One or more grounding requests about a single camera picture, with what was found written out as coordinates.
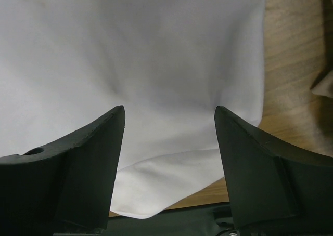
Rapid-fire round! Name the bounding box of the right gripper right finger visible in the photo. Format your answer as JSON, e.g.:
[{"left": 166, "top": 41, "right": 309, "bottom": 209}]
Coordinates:
[{"left": 214, "top": 107, "right": 332, "bottom": 228}]

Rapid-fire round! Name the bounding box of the white t shirt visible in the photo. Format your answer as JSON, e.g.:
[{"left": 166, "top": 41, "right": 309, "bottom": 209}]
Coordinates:
[{"left": 1, "top": 0, "right": 266, "bottom": 219}]

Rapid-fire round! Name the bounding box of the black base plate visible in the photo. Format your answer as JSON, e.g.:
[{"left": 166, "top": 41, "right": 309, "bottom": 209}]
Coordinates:
[{"left": 102, "top": 202, "right": 332, "bottom": 235}]

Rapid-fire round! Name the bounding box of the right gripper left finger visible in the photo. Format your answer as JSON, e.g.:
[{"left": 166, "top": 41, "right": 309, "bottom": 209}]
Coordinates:
[{"left": 1, "top": 106, "right": 125, "bottom": 235}]

